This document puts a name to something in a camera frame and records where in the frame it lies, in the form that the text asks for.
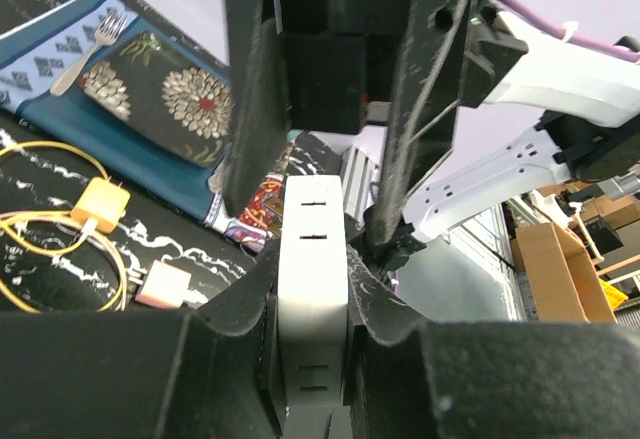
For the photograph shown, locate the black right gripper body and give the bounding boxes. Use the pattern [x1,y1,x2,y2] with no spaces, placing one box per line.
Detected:
[274,0,528,134]

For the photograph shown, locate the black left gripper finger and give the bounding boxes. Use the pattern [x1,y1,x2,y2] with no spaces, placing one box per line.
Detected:
[367,0,470,244]
[223,0,288,217]
[1,242,285,438]
[345,250,639,438]

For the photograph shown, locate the white wall charger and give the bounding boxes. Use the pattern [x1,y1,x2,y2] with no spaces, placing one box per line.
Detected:
[277,175,348,407]

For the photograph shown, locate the yellow USB charger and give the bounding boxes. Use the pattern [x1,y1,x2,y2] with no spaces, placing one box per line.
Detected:
[69,177,131,234]

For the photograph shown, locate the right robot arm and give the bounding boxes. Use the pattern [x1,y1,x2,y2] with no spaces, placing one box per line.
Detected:
[274,0,639,246]

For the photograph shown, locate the dark floral square plate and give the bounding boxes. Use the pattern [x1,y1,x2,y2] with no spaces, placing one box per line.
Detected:
[78,31,233,168]

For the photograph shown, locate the pink USB charger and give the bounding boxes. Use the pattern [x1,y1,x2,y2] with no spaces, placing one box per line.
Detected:
[134,260,208,309]

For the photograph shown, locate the silver fork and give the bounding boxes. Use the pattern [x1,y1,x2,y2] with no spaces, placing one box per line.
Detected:
[49,9,127,96]

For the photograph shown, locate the cardboard boxes in background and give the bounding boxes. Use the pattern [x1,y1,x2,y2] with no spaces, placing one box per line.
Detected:
[510,186,626,324]

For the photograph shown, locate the blue patterned placemat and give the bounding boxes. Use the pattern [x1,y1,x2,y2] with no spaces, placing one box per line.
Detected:
[0,0,286,255]

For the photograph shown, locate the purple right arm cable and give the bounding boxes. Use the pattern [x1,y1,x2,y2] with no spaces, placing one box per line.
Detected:
[492,0,640,65]

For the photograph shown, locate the yellow charging cable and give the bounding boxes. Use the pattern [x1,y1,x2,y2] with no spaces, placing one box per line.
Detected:
[0,139,129,314]

